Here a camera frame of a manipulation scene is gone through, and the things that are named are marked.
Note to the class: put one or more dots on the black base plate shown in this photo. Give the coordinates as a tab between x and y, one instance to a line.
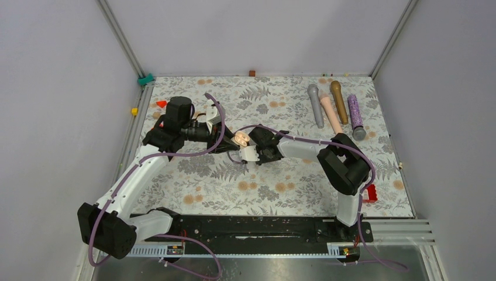
249	235

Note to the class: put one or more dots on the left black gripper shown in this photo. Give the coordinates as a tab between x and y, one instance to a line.
224	144

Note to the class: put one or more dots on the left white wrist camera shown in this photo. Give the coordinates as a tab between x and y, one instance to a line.
213	117

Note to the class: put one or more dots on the red plastic box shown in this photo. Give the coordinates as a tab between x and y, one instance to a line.
370	195

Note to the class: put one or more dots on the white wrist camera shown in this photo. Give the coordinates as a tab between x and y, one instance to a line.
213	117
249	154

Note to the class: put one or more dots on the pink toy microphone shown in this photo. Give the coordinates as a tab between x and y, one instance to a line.
330	113

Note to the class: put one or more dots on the floral patterned mat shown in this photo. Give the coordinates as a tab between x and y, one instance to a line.
220	185

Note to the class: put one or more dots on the aluminium frame rail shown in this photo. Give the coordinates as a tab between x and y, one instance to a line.
121	39

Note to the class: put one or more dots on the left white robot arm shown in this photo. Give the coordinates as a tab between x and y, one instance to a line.
107	225

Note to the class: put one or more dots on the pink earbud charging case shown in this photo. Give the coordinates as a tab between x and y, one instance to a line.
241	139

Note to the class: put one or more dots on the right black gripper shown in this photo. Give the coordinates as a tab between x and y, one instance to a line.
262	160

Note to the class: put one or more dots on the purple glitter toy microphone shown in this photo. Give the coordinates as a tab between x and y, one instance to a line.
358	131

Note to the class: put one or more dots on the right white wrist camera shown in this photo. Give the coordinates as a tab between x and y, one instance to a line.
249	154

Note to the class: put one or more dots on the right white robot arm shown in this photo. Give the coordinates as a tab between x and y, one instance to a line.
348	170

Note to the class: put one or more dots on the teal clamp block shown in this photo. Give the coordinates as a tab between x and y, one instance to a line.
145	80

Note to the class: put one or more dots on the grey toy microphone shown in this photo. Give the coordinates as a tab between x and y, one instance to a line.
313	93

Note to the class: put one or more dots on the orange triangular block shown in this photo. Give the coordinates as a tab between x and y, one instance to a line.
161	104

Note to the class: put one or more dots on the gold toy microphone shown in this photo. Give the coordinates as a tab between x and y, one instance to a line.
336	91

